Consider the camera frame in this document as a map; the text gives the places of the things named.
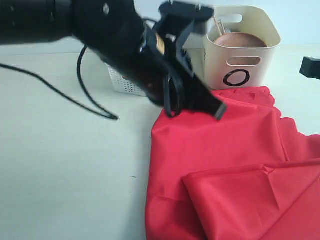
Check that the white perforated plastic basket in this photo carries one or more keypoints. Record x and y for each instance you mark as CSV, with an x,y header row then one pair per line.
x,y
122,84

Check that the wooden chopstick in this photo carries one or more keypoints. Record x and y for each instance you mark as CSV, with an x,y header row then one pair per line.
x,y
217,26
221,28

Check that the cream plastic bin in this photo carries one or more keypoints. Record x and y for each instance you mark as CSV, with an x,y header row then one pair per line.
x,y
217,73

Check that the brown wooden plate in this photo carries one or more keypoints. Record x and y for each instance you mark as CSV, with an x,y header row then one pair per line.
x,y
241,40

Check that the red scalloped table cloth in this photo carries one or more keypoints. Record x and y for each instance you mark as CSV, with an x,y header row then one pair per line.
x,y
250,176

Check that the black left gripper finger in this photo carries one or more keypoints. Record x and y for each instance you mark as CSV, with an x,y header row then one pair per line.
x,y
198,98

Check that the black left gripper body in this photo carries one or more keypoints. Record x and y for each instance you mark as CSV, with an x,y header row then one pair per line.
x,y
153,57

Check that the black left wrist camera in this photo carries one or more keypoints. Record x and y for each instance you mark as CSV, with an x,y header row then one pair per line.
x,y
181,19

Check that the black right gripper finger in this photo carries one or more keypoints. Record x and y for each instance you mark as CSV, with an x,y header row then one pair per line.
x,y
310,68

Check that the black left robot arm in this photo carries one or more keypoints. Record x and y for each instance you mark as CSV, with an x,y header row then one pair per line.
x,y
46,21

